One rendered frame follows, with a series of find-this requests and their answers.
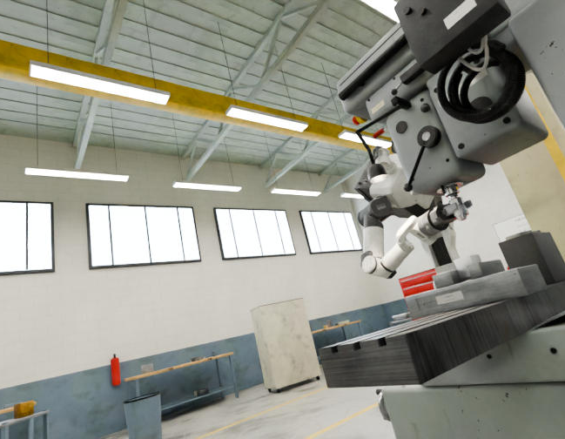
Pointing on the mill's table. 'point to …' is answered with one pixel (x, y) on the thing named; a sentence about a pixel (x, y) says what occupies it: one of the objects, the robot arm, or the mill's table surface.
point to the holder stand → (535, 254)
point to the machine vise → (479, 288)
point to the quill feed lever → (428, 134)
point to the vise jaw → (447, 279)
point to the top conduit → (373, 67)
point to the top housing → (357, 104)
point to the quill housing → (433, 172)
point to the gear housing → (381, 98)
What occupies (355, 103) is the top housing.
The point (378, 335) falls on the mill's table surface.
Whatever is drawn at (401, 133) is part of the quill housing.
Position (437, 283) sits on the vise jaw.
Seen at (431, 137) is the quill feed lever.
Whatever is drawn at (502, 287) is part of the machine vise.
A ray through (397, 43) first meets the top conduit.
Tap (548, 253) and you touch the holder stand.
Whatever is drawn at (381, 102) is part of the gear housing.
